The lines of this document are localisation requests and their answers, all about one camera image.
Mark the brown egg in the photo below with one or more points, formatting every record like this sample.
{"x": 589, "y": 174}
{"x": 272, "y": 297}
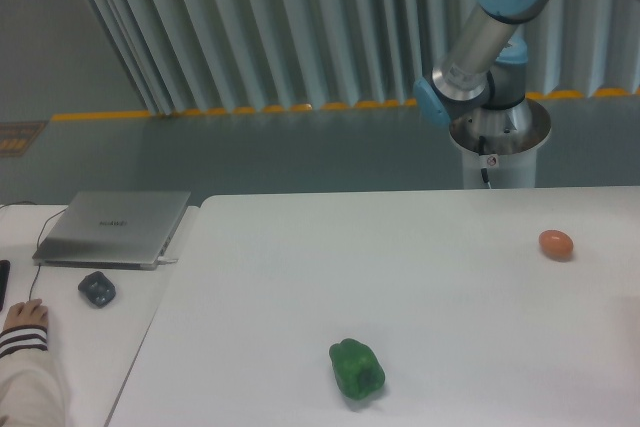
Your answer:
{"x": 556, "y": 244}

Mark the black phone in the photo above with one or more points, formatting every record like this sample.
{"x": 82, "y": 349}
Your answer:
{"x": 5, "y": 267}

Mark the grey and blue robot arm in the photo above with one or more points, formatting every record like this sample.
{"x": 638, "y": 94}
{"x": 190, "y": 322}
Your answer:
{"x": 479, "y": 70}

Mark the white striped sleeve forearm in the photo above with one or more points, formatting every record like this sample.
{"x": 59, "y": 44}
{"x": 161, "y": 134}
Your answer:
{"x": 31, "y": 392}

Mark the person's hand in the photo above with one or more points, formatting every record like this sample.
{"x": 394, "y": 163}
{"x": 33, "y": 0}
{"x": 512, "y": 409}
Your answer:
{"x": 32, "y": 313}

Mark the green bell pepper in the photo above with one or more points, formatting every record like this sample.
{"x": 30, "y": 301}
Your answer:
{"x": 357, "y": 371}

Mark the dark grey small tray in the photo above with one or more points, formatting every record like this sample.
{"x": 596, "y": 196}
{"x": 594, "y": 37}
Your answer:
{"x": 98, "y": 290}

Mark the silver closed laptop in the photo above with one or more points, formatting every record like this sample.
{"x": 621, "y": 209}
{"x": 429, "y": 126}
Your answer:
{"x": 114, "y": 229}

